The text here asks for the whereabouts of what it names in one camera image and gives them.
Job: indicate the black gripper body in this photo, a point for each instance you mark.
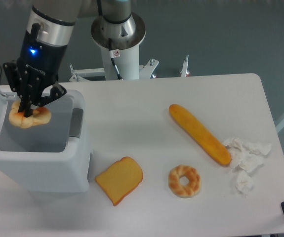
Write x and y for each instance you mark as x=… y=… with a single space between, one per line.
x=39 y=61

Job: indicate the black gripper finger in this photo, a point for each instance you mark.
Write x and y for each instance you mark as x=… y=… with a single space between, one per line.
x=18 y=82
x=56 y=92

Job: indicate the round bread roll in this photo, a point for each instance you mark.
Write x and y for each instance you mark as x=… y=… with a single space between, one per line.
x=40 y=116

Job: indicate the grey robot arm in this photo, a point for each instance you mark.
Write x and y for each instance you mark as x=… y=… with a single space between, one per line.
x=58 y=18

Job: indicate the white trash can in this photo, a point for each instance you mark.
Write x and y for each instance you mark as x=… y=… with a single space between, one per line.
x=54 y=157

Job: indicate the orange toast slice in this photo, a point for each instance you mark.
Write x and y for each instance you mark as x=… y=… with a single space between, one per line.
x=120 y=179

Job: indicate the long orange baguette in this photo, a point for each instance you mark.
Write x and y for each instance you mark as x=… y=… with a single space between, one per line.
x=208 y=142

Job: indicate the crumpled white tissue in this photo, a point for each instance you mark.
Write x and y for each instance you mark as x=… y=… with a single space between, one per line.
x=246 y=157

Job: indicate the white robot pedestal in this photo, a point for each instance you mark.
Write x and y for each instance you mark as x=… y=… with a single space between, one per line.
x=120 y=50

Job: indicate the braided ring bread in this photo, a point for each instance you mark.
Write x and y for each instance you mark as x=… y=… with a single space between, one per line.
x=184 y=181

